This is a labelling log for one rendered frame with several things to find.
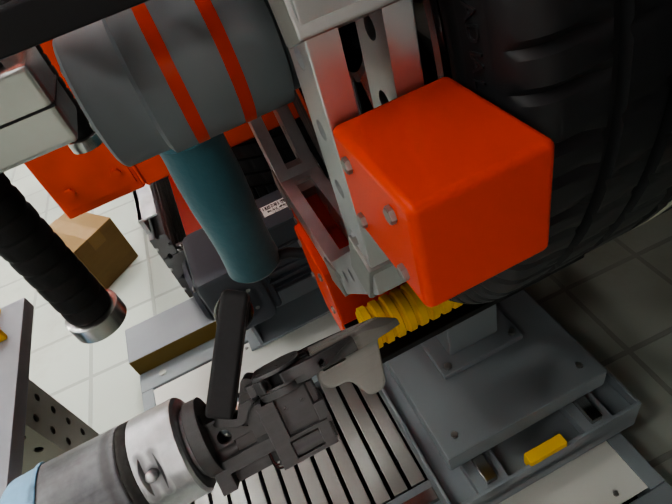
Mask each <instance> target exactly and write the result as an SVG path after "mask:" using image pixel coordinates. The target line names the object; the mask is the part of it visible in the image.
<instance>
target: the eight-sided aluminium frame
mask: <svg viewBox="0 0 672 504"><path fill-rule="evenodd" d="M268 2H269V4H270V7H271V9H272V12H273V14H274V17H275V19H276V22H277V24H278V27H279V29H280V31H281V34H282V36H283V39H284V41H285V44H286V46H287V47H288V49H289V52H290V55H291V58H292V61H293V64H294V68H295V71H296V74H297V77H298V80H299V83H300V86H301V89H302V93H303V96H304V99H305V102H306V105H307V108H308V111H309V115H310V118H311V121H312V124H313V127H314V130H315V133H316V137H317V140H318V143H319V146H320V149H321V152H322V155H323V159H324V162H325V165H326V168H327V171H328V174H329V177H330V181H331V182H330V181H329V180H328V179H327V177H326V175H325V174H324V172H323V170H322V169H321V167H320V165H319V164H318V162H317V160H316V159H315V157H314V155H313V154H312V152H311V151H310V149H309V147H308V145H307V143H306V141H305V139H304V137H303V135H302V133H301V131H300V129H299V127H298V125H297V123H296V121H295V119H294V117H293V115H292V113H291V111H290V109H289V107H288V105H285V106H283V107H280V108H278V109H276V110H273V113H274V115H275V117H276V119H277V121H278V123H279V125H280V127H281V129H282V131H283V133H284V135H285V137H286V139H287V141H288V143H289V145H290V147H291V149H292V151H293V153H294V155H295V157H296V159H294V160H292V161H290V162H288V163H286V164H284V162H283V160H282V158H281V156H280V154H279V152H278V150H277V148H276V146H275V144H274V142H273V140H272V138H271V136H270V134H269V132H268V130H267V128H266V125H265V123H264V121H263V119H262V117H261V116H260V117H258V118H256V119H254V120H252V121H250V122H248V124H249V126H250V128H251V130H252V132H253V134H254V136H255V138H256V141H257V143H258V145H259V147H260V149H261V151H262V153H263V155H264V157H265V159H266V161H267V163H268V165H269V167H270V169H271V173H272V175H273V178H274V181H275V184H276V186H277V187H278V189H279V191H280V193H281V195H282V197H283V199H284V200H285V202H286V204H287V206H288V208H289V210H293V211H294V213H295V215H296V217H297V218H298V220H299V222H300V223H301V225H302V227H303V228H304V230H305V231H306V233H307V235H308V236H309V238H310V240H311V241H312V243H313V244H314V246H315V248H316V249H317V251H318V252H319V254H320V256H321V257H322V259H323V261H324V262H325V264H326V266H327V269H328V271H329V273H330V275H331V278H332V280H333V281H334V283H335V284H336V285H337V287H338V288H339V289H340V290H341V292H342V293H343V294H344V295H345V296H348V295H350V294H368V296H369V298H374V297H376V296H378V295H381V294H383V293H385V292H387V291H389V290H391V289H393V288H395V287H397V286H398V285H400V284H402V283H404V282H406V281H403V280H402V279H401V277H400V276H399V274H398V271H397V269H396V268H395V266H394V265H393V264H392V262H391V261H390V260H389V259H388V257H387V256H386V255H385V253H384V252H383V251H382V250H381V248H380V247H379V246H378V244H377V243H376V242H375V241H374V239H373V238H372V237H371V235H370V234H369V233H368V232H367V230H366V229H364V228H362V227H361V226H360V224H359V222H358V220H357V215H356V212H355V209H354V205H353V202H352V198H351V195H350V191H349V188H348V185H347V181H346V178H345V174H344V171H343V167H342V165H341V160H340V157H339V154H338V150H337V147H336V143H335V140H334V136H333V130H334V128H335V127H336V126H337V125H339V124H341V123H343V122H345V121H348V120H350V119H352V118H354V117H356V116H359V113H358V109H357V105H356V101H355V97H354V92H353V88H352V84H351V80H350V76H349V72H348V68H347V64H346V59H345V55H344V51H343V47H342V43H341V39H340V35H339V31H338V28H341V27H343V26H345V25H348V24H350V23H352V22H355V23H356V28H357V33H358V37H359V42H360V47H361V51H362V56H363V60H364V65H365V70H366V74H367V79H368V83H369V88H370V93H371V97H372V102H373V107H374V108H376V107H378V106H380V105H383V104H385V103H387V102H389V101H391V100H394V99H396V98H398V97H400V96H402V95H405V94H407V93H409V92H411V91H413V90H416V89H418V88H420V87H422V86H424V78H423V71H422V64H421V56H420V49H419V41H418V34H417V26H416V19H415V11H414V4H413V0H268ZM315 194H317V195H318V196H319V198H320V199H321V201H322V203H323V204H324V206H325V207H326V209H327V210H328V212H329V214H330V215H331V217H332V218H333V220H334V221H335V222H336V224H337V225H338V227H339V228H340V229H341V231H342V232H343V234H344V235H345V236H346V238H347V239H348V241H349V245H348V246H346V247H343V248H341V249H339V248H338V246H337V245H336V243H335V242H334V240H333V239H332V237H331V236H330V234H329V233H328V231H327V230H326V228H325V227H324V225H323V224H322V223H321V221H320V220H319V218H318V217H317V215H316V214H315V212H314V211H313V209H312V208H311V206H310V205H309V203H308V202H307V200H306V198H308V197H310V196H312V195H315ZM291 208H292V209H291Z"/></svg>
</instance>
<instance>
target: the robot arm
mask: <svg viewBox="0 0 672 504"><path fill-rule="evenodd" d="M253 316H254V309H253V305H252V303H251V301H250V295H249V294H248V293H247V292H245V291H239V290H230V289H226V290H224V291H223V292H222V293H221V297H220V299H219V300H218V302H217V303H216V305H215V308H214V319H215V321H216V324H217V327H216V334H215V342H214V349H213V357H212V364H211V372H210V379H209V387H208V394H207V402H206V404H205V403H204V402H203V401H202V400H201V399H200V398H198V397H196V398H194V399H192V400H190V401H188V402H186V403H185V402H184V401H182V400H181V399H179V398H170V399H168V400H167V401H165V402H163V403H161V404H159V405H157V406H155V407H153V408H151V409H149V410H147V411H145V412H143V413H141V414H139V415H137V416H135V417H133V418H131V419H130V420H128V421H126V422H124V423H122V424H120V425H118V426H116V427H114V428H112V429H110V430H108V431H106V432H104V433H102V434H100V435H99V436H97V437H95V438H93V439H91V440H89V441H87V442H85V443H83V444H81V445H79V446H77V447H75V448H73V449H71V450H69V451H67V452H65V453H63V454H61V455H59V456H57V457H55V458H53V459H51V460H49V461H47V462H40V463H38V464H37V465H36V466H35V468H34V469H32V470H30V471H28V472H26V473H25V474H23V475H21V476H19V477H18V478H16V479H14V480H13V481H12V482H11V483H10V484H9V485H8V486H7V488H6V489H5V491H4V492H3V494H2V496H1V499H0V504H190V503H191V502H193V501H195V500H197V499H199V498H201V497H203V496H204V495H206V494H208V493H210V492H212V491H213V490H214V487H215V484H216V481H217V483H218V485H219V487H220V489H221V491H222V494H223V496H226V495H228V494H230V493H232V492H234V491H236V490H237V489H238V488H239V484H240V482H241V481H243V480H245V479H246V478H248V477H250V476H252V475H254V474H256V473H258V472H259V471H261V470H263V469H265V468H267V467H269V466H271V465H272V464H273V466H274V467H275V468H276V469H285V470H287V469H289V468H291V467H293V466H294V465H296V464H298V463H300V462H302V461H304V460H306V459H307V458H309V457H311V456H313V455H315V454H317V453H319V452H320V451H322V450H324V449H326V448H328V447H330V446H331V445H333V444H335V443H337V442H339V440H338V438H337V435H338V432H337V430H336V427H335V424H334V422H333V418H332V416H331V414H330V412H329V410H328V408H327V407H328V405H327V403H326V401H325V399H324V397H323V395H322V393H321V391H320V388H319V386H318V387H317V388H316V386H315V384H314V382H313V380H312V378H311V377H313V376H315V375H317V379H318V381H319V382H320V384H321V385H323V386H324V387H327V388H334V387H336V386H339V385H341V384H343V383H345V382H353V383H354V384H356V385H357V386H358V387H359V388H361V389H362V390H363V391H365V392H366V393H368V394H375V393H377V392H379V391H380V390H382V388H383V387H384V385H385V374H384V369H383V364H382V359H381V354H380V349H379V344H378V338H380V337H381V336H383V335H385V334H386V333H388V332H389V331H391V330H392V329H393V328H395V327H396V326H398V325H399V324H400V323H399V321H398V320H397V318H389V317H373V318H371V319H368V320H366V321H363V322H361V323H358V324H356V325H353V326H351V327H349V328H347V329H344V330H341V331H339V332H337V333H335V334H332V335H330V336H328V337H326V338H323V339H321V340H319V341H317V342H315V343H313V344H311V345H308V346H306V347H304V348H303V349H301V350H299V351H292V352H289V353H287V354H285V355H283V356H280V357H278V358H276V359H275V360H273V361H271V362H269V363H267V364H265V365H264V366H262V367H260V368H258V369H257V370H255V371H254V373H251V372H247V373H245V374H244V376H243V378H242V380H241V382H240V374H241V366H242V358H243V350H244V342H245V334H246V328H248V326H249V325H250V323H251V322H252V319H253ZM239 382H240V391H239V405H238V410H236V406H237V398H238V390H239ZM222 430H227V431H229V432H230V433H231V435H224V434H223V433H222ZM278 461H280V463H276V462H278ZM276 465H278V466H279V465H281V466H282V465H283V466H282V467H277V466H276Z"/></svg>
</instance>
